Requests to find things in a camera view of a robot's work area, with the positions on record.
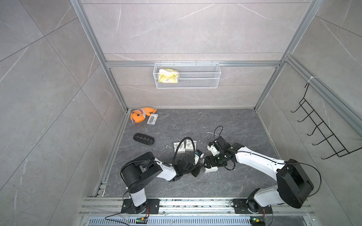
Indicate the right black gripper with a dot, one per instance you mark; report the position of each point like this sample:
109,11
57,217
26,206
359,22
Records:
212,163

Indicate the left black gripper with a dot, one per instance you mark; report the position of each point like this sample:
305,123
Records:
198,169

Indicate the metal front rail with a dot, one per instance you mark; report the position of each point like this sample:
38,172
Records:
194,206

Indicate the white vent grille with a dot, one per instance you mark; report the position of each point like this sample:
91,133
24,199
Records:
172,221

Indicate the white gift box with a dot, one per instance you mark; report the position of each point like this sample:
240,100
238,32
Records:
190,146
179,147

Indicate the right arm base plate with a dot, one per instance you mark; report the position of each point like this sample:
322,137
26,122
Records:
244,206

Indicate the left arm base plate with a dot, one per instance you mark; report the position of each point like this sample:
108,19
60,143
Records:
151,206

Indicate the yellow crumpled bag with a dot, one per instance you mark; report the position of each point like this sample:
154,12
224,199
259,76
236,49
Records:
166,75

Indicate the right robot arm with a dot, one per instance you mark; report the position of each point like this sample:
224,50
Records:
293,185

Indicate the black wall hook rack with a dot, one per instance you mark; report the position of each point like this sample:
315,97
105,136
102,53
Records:
328,136

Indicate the white wire mesh basket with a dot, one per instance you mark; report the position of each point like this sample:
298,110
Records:
191,75

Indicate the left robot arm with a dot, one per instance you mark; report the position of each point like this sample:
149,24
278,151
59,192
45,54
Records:
138,173

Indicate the small white rectangular tray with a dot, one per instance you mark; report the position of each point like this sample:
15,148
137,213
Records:
152,119

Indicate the orange plush toy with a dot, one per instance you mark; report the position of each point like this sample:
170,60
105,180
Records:
139,115

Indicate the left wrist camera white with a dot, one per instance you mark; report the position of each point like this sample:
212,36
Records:
198,157

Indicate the black oval ridged object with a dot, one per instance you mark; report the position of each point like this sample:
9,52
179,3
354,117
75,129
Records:
144,139

